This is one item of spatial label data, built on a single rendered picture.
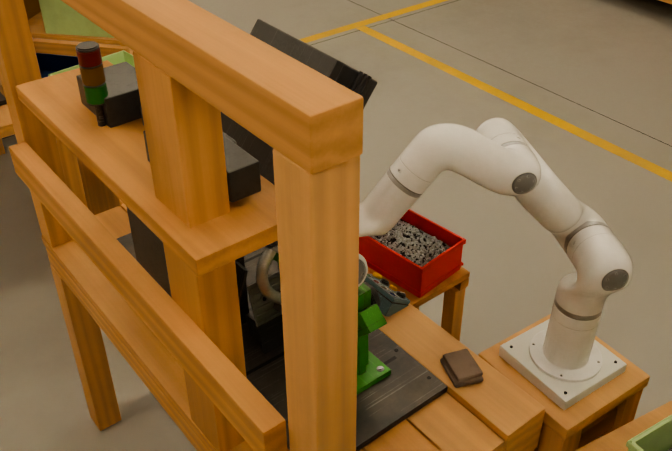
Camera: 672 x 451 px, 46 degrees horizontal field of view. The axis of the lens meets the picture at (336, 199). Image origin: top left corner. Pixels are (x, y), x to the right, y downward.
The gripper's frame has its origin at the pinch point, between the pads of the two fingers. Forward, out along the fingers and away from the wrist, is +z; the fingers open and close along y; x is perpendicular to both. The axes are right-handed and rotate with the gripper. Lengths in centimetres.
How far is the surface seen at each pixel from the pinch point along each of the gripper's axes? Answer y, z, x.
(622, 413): -89, -53, 2
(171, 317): 27.4, -14.9, 24.8
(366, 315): -14.2, -25.5, 7.2
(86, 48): 62, 7, -20
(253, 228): 34, -38, 2
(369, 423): -27.8, -27.1, 30.2
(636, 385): -84, -57, -5
